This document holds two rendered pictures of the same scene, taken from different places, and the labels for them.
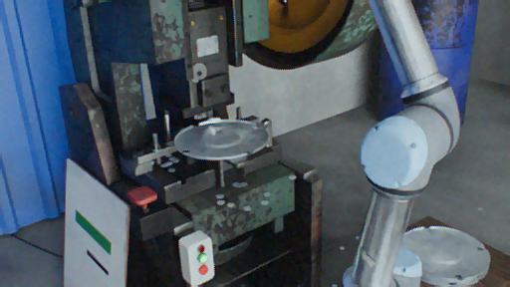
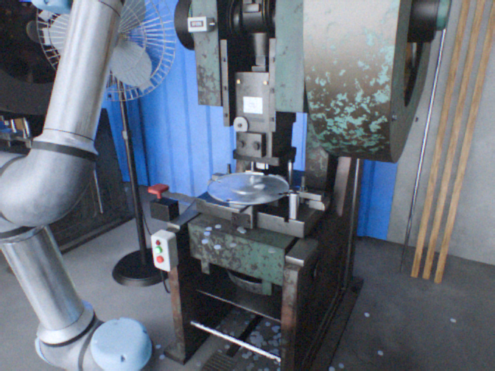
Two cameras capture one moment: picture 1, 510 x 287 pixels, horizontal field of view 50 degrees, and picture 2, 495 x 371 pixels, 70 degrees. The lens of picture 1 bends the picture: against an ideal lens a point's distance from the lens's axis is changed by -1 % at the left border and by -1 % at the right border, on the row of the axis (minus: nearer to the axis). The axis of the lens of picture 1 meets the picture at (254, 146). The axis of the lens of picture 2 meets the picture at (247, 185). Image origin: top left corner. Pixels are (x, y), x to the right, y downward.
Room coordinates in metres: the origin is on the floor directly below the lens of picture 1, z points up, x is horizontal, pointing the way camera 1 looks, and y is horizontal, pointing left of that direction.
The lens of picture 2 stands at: (1.09, -0.97, 1.25)
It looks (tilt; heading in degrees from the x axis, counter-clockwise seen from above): 22 degrees down; 67
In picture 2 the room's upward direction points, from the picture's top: 1 degrees counter-clockwise
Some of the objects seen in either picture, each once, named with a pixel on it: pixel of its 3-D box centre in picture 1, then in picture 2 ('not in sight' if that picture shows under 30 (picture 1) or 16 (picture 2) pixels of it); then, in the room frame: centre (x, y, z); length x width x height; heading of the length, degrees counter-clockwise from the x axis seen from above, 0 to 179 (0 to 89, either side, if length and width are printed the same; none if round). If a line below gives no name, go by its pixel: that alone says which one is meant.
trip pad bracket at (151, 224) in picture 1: (154, 235); (166, 221); (1.28, 0.28, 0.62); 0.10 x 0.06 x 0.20; 127
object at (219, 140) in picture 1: (221, 138); (247, 186); (1.55, 0.10, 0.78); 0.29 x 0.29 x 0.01
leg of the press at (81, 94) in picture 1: (119, 226); (227, 223); (1.60, 0.47, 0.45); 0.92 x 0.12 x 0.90; 37
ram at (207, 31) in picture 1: (200, 52); (258, 111); (1.62, 0.15, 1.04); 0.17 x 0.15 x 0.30; 37
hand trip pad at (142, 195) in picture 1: (143, 204); (159, 196); (1.27, 0.30, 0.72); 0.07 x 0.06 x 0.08; 37
